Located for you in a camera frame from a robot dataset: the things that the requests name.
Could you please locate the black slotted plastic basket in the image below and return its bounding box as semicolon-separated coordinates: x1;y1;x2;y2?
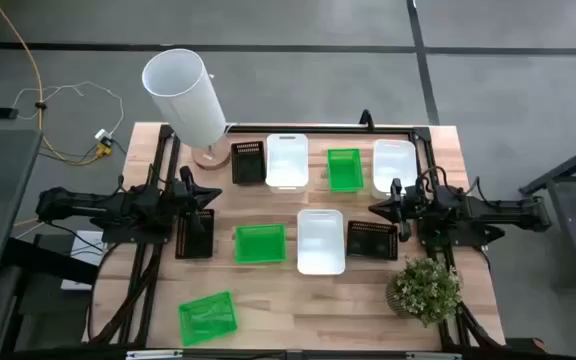
174;208;216;261
230;141;268;186
345;219;400;262

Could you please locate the potted green plant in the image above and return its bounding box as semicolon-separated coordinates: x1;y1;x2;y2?
385;256;463;329

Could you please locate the black desk foot beam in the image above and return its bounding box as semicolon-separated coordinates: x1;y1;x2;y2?
1;236;100;286

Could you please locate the thin white floor cable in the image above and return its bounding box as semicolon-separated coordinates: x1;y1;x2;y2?
11;81;125;141

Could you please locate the green mesh plastic basket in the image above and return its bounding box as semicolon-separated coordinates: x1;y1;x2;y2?
177;290;239;348
326;147;365;194
233;223;288;265

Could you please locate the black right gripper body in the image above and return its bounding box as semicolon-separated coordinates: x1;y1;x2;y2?
391;177;422;242

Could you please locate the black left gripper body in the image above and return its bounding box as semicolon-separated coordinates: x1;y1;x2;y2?
170;166;205;237

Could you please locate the white plastic bin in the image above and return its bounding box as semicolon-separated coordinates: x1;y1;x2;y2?
296;208;347;276
265;133;310;194
371;138;419;201

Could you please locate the white flat box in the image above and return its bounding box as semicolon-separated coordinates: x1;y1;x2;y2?
60;229;107;292

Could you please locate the silver metal bracket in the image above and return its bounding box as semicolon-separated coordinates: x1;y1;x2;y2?
405;351;464;360
125;349;184;360

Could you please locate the orange floor cable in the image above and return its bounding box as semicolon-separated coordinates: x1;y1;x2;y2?
0;0;114;167

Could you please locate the black aluminium rig frame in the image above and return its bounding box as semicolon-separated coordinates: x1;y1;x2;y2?
87;122;507;351

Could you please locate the white lamp with wooden base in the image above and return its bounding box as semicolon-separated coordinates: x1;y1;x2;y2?
141;47;233;172

